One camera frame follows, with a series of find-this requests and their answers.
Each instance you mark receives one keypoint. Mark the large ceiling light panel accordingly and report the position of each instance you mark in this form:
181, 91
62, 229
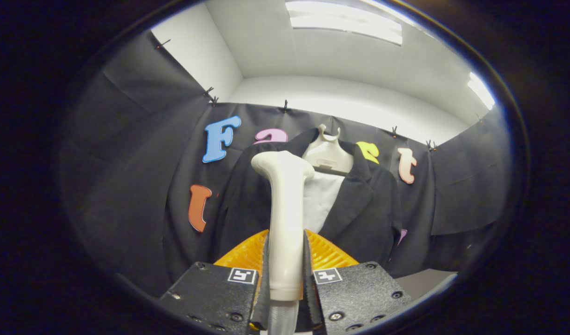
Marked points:
345, 21

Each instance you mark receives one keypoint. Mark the black backdrop cloth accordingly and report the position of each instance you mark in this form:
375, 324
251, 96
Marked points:
126, 163

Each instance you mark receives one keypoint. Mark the black suit jacket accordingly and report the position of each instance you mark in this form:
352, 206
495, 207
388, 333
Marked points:
368, 209

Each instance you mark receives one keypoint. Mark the grey cabinet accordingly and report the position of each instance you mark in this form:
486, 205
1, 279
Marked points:
424, 281

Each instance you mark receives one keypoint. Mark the white garment steamer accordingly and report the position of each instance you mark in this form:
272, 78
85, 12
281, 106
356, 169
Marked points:
284, 209

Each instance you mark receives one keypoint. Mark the small ceiling light panel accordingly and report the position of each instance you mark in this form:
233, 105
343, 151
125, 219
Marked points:
481, 90

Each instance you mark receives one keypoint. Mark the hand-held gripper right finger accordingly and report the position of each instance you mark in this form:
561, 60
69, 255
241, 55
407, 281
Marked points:
359, 293

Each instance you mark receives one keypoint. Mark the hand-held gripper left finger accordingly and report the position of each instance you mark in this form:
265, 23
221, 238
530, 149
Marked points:
210, 293

